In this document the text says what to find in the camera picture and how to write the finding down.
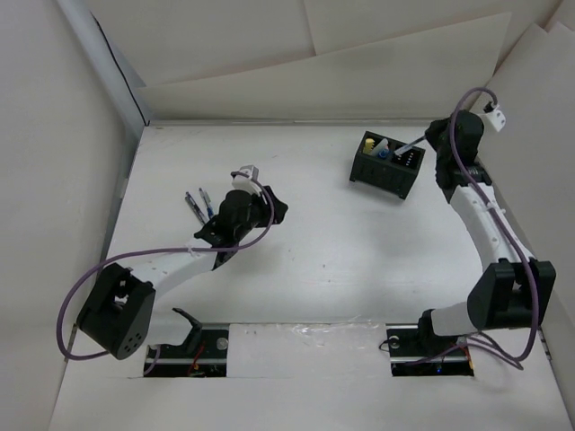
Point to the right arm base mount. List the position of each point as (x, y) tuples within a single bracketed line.
[(413, 354)]

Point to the blue cap gel pen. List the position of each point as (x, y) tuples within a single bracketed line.
[(207, 202)]

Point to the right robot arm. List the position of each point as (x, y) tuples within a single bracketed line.
[(515, 286)]

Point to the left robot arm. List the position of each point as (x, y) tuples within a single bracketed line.
[(118, 313)]

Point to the black patterned pen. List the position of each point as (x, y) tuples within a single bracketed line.
[(195, 208)]

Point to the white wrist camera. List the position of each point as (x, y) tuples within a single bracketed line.
[(244, 177), (493, 116)]

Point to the light blue cap pen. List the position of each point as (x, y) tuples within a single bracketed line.
[(405, 148)]

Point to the black two-compartment organizer box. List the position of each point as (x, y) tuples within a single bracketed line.
[(395, 174)]

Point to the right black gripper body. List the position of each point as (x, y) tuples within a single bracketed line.
[(434, 136)]

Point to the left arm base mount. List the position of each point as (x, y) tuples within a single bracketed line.
[(197, 348)]

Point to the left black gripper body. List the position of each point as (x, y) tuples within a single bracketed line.
[(260, 213)]

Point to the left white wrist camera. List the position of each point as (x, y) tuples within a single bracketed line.
[(244, 177)]

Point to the yellow highlighter marker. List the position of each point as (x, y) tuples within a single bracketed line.
[(369, 145)]

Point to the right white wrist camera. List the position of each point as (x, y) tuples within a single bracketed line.
[(493, 116)]

